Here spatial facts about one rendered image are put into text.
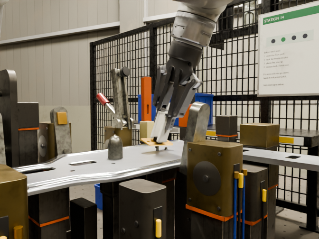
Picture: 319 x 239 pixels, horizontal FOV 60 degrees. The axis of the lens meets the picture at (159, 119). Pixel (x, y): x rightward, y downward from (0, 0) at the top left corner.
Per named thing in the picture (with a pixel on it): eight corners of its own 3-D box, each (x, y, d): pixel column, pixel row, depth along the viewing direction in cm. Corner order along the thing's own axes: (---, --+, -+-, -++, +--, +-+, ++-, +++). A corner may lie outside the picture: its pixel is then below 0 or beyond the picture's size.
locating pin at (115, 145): (113, 167, 57) (113, 135, 57) (105, 164, 60) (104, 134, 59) (126, 164, 60) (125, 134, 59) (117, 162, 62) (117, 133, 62)
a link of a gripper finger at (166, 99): (173, 67, 63) (169, 65, 63) (156, 111, 66) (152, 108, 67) (184, 69, 65) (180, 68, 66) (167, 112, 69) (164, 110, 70)
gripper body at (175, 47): (164, 36, 62) (152, 76, 65) (191, 43, 57) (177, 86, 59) (185, 43, 68) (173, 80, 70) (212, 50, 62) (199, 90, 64)
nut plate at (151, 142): (149, 146, 64) (151, 141, 64) (139, 139, 66) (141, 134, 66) (173, 145, 70) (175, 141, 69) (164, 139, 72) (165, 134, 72)
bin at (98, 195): (107, 213, 105) (107, 189, 105) (93, 206, 113) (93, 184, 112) (130, 206, 113) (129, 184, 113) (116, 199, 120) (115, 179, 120)
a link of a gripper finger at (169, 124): (174, 109, 66) (183, 113, 64) (168, 128, 67) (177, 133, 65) (170, 108, 64) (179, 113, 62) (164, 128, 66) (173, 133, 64)
